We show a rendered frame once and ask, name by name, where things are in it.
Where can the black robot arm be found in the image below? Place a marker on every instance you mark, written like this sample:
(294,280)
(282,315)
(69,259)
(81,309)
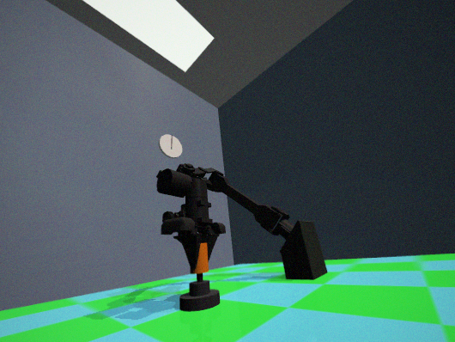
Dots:
(190,182)

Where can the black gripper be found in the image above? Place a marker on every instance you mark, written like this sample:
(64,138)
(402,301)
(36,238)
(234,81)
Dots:
(194,229)

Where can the orange cylindrical knob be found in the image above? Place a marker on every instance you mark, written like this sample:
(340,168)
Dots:
(202,262)

